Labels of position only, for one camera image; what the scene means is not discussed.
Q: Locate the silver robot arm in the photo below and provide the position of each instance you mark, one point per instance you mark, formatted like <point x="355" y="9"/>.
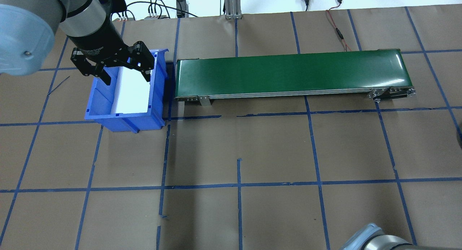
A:
<point x="32" y="33"/>
<point x="375" y="241"/>

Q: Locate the white foam pad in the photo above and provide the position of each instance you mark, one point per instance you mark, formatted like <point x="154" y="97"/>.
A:
<point x="131" y="94"/>

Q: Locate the black power brick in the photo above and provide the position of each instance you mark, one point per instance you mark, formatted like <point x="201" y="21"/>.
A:
<point x="181" y="6"/>

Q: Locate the blue plastic storage bin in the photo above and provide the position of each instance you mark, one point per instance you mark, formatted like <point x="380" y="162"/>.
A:
<point x="126" y="123"/>

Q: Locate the green conveyor belt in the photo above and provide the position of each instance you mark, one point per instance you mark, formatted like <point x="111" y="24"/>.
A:
<point x="288" y="73"/>

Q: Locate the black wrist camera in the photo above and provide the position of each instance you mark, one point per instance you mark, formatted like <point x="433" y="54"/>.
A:
<point x="115" y="2"/>

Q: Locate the aluminium profile post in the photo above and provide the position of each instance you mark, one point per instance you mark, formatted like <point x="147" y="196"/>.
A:
<point x="232" y="4"/>

